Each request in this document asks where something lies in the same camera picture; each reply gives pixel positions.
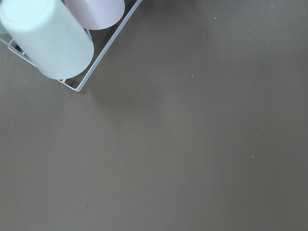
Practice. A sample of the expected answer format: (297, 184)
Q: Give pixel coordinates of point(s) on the white cup rack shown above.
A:
(102, 40)

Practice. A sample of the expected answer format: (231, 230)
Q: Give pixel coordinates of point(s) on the pink plastic cup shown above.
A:
(96, 14)

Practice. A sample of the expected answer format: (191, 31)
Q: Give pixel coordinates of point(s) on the white plastic cup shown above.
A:
(49, 35)

